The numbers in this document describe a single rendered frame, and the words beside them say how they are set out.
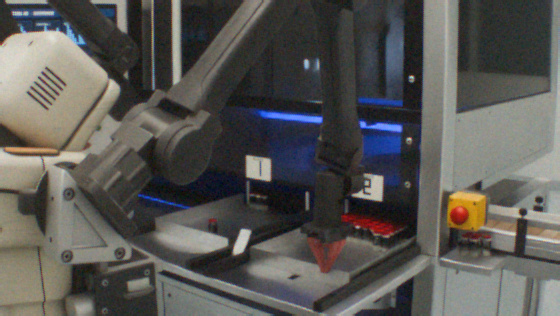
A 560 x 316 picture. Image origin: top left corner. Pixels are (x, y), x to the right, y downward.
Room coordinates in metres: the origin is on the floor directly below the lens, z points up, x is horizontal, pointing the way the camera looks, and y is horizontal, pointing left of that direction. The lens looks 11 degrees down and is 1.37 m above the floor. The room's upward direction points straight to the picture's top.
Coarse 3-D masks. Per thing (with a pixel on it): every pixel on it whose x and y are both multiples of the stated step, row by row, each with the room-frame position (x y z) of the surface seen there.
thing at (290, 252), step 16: (272, 240) 1.39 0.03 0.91; (288, 240) 1.43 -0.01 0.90; (304, 240) 1.48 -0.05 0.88; (256, 256) 1.32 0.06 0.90; (272, 256) 1.29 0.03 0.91; (288, 256) 1.36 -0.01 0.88; (304, 256) 1.36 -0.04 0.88; (352, 256) 1.36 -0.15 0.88; (368, 256) 1.36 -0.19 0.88; (384, 256) 1.28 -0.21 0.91; (304, 272) 1.24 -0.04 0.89; (320, 272) 1.21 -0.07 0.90; (336, 272) 1.19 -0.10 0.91; (352, 272) 1.18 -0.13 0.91
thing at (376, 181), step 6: (366, 174) 1.47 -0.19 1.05; (372, 180) 1.45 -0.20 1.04; (378, 180) 1.44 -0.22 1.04; (372, 186) 1.45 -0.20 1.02; (378, 186) 1.44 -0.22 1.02; (360, 192) 1.47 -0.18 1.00; (372, 192) 1.45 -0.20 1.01; (378, 192) 1.44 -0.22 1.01; (366, 198) 1.46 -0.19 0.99; (372, 198) 1.45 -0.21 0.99; (378, 198) 1.44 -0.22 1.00
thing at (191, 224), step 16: (192, 208) 1.65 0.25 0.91; (208, 208) 1.70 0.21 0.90; (224, 208) 1.75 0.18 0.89; (240, 208) 1.77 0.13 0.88; (160, 224) 1.54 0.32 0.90; (176, 224) 1.50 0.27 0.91; (192, 224) 1.61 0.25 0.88; (224, 224) 1.61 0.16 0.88; (240, 224) 1.61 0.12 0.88; (256, 224) 1.61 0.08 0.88; (272, 224) 1.52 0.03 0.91; (304, 224) 1.62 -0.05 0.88; (192, 240) 1.47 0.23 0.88; (208, 240) 1.43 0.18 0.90; (224, 240) 1.40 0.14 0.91
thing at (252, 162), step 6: (246, 156) 1.70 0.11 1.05; (252, 156) 1.69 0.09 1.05; (246, 162) 1.70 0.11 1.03; (252, 162) 1.69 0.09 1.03; (258, 162) 1.67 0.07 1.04; (264, 162) 1.66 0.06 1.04; (270, 162) 1.65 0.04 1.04; (246, 168) 1.70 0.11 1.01; (252, 168) 1.69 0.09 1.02; (258, 168) 1.67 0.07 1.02; (264, 168) 1.66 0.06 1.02; (270, 168) 1.65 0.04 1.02; (246, 174) 1.70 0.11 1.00; (252, 174) 1.69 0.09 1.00; (258, 174) 1.67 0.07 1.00; (264, 174) 1.66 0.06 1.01; (270, 174) 1.65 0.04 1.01; (270, 180) 1.65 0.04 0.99
